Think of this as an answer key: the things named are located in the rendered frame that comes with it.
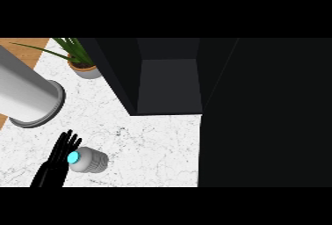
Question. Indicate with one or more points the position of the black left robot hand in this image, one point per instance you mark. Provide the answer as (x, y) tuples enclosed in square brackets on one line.
[(54, 164)]

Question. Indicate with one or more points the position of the dark grey cabinet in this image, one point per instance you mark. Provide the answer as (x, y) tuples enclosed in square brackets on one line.
[(150, 79)]

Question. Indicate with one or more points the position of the dark grey cabinet door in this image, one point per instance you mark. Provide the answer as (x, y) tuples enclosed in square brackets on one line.
[(267, 114)]

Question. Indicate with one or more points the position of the clear bottle with cyan cap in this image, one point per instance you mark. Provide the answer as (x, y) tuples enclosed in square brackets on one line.
[(88, 160)]

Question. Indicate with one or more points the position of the large white cylinder appliance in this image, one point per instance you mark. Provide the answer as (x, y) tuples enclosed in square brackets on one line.
[(23, 90)]

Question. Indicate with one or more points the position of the green potted plant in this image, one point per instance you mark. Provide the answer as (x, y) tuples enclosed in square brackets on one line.
[(79, 60)]

